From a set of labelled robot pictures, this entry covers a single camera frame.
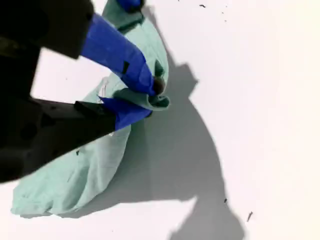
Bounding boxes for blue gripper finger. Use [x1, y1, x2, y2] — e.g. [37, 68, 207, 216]
[14, 0, 166, 97]
[116, 0, 145, 13]
[29, 96, 152, 173]

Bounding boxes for pale green T-shirt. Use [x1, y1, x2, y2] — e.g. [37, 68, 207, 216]
[10, 0, 171, 219]

